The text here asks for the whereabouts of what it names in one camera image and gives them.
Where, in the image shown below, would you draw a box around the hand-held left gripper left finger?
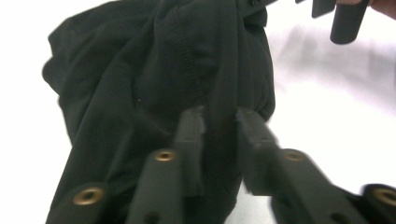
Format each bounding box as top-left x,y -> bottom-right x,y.
125,105 -> 207,224

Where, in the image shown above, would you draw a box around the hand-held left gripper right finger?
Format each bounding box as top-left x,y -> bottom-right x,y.
235,106 -> 368,224

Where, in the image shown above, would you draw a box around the black pants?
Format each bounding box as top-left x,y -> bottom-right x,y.
41,0 -> 276,224

